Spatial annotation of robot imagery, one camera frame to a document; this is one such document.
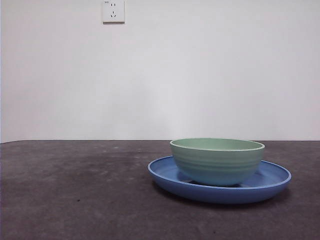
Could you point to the green ribbed bowl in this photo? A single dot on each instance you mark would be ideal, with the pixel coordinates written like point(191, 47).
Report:
point(217, 165)

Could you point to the blue round plate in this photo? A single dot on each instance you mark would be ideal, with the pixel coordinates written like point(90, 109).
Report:
point(217, 196)

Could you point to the white wall socket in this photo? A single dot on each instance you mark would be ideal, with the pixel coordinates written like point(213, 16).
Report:
point(113, 12)

